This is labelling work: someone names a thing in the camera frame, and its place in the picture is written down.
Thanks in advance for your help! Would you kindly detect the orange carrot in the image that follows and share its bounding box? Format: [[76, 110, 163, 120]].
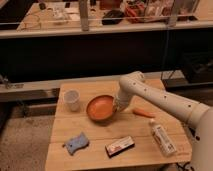
[[132, 108, 155, 118]]

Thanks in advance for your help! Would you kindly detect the white plastic cup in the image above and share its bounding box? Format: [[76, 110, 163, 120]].
[[63, 90, 80, 112]]

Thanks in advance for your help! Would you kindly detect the grey metal post left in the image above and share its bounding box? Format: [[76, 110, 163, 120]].
[[78, 0, 89, 31]]

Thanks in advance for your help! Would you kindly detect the red item on shelf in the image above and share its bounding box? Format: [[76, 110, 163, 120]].
[[125, 3, 145, 23]]

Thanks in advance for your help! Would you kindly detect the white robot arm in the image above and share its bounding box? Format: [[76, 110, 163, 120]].
[[113, 71, 213, 171]]

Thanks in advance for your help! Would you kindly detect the black crate on right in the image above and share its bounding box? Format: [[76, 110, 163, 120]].
[[181, 52, 213, 83]]

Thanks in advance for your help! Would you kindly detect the grey metal post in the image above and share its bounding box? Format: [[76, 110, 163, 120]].
[[78, 0, 89, 31], [167, 0, 183, 27]]

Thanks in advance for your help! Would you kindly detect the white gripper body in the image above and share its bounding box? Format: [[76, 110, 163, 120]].
[[113, 89, 133, 112]]

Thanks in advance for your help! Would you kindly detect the blue sponge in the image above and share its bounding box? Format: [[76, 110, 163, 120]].
[[62, 132, 89, 155]]

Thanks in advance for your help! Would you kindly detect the grey metal post right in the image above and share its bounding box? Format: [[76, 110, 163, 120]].
[[167, 0, 183, 27]]

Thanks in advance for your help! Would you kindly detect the orange ceramic bowl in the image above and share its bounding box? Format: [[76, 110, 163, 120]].
[[86, 95, 114, 122]]

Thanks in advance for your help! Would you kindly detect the black bag on shelf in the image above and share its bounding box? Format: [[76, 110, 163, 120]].
[[102, 10, 124, 25]]

